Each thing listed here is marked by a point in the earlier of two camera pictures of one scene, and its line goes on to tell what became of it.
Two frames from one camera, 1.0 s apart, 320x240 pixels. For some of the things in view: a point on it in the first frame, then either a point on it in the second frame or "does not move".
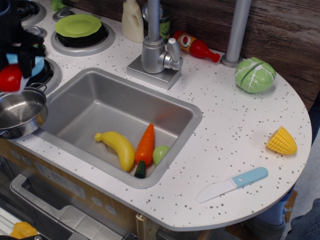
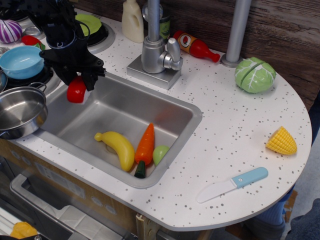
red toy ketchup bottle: [194, 46] does not move
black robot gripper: [13, 41] -> [69, 62]
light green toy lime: [159, 152] does not move
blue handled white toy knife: [237, 181] does not move
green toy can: [164, 28] does not move
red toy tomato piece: [11, 79] -> [77, 92]
